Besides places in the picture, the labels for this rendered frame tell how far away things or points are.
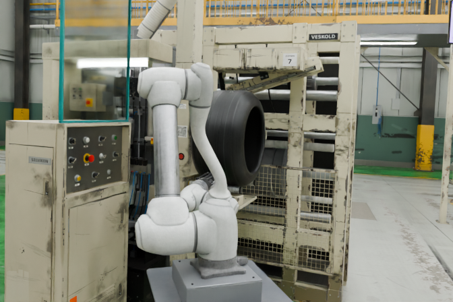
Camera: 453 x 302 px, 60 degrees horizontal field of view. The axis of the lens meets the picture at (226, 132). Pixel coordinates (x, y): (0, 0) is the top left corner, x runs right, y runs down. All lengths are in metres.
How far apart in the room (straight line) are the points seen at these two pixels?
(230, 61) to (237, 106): 0.54
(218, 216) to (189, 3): 1.49
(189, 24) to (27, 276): 1.68
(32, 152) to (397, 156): 10.55
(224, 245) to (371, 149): 10.32
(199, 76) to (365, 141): 10.18
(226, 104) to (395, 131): 9.77
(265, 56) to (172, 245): 1.50
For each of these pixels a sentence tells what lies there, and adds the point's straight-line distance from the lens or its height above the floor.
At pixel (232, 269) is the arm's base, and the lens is 1.60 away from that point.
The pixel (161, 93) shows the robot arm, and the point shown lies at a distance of 1.62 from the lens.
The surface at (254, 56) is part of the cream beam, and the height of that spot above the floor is 1.72.
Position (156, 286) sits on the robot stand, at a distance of 1.70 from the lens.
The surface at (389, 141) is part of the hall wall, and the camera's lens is 11.77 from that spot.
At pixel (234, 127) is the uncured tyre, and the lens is 2.17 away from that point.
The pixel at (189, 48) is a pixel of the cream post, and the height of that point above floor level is 1.74.
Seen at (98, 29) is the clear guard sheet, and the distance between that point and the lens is 2.32.
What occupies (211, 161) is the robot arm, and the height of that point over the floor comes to 1.13.
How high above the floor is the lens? 1.36
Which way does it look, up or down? 3 degrees down
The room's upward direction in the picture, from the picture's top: 2 degrees clockwise
